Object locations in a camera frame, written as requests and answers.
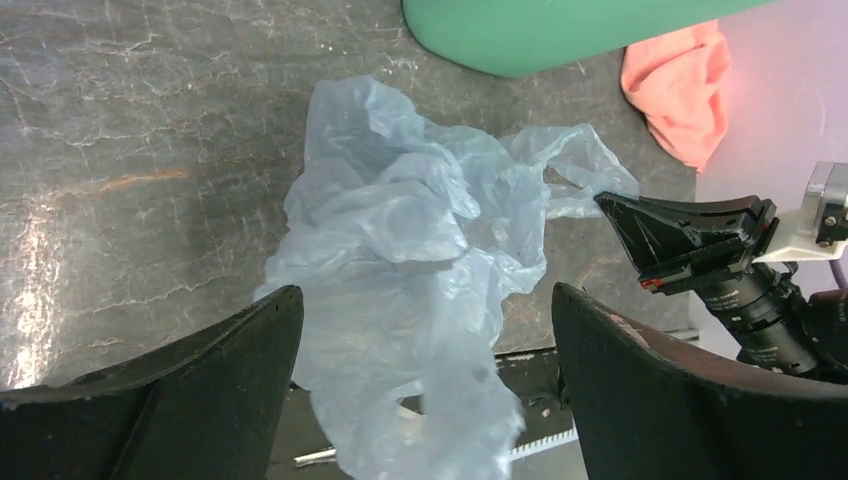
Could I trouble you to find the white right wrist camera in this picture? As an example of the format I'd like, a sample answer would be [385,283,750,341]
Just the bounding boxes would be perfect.
[754,162,847,263]

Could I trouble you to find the light blue plastic trash bag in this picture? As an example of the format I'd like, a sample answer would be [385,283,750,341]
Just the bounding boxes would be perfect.
[256,76,639,479]

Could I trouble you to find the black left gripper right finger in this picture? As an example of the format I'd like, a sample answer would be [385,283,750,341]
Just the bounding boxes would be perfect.
[551,283,847,479]

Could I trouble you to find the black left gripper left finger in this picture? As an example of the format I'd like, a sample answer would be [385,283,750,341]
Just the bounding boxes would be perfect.
[1,286,304,479]

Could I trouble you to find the green plastic trash bin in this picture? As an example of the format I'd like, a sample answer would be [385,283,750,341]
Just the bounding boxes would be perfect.
[401,0,755,78]

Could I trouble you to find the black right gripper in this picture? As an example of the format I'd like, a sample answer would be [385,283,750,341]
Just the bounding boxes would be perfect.
[595,192,820,376]

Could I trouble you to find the pink cloth towel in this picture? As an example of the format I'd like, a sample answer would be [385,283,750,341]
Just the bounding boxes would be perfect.
[620,20,731,173]

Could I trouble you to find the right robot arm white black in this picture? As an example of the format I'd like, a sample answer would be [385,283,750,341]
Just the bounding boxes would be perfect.
[595,192,847,384]

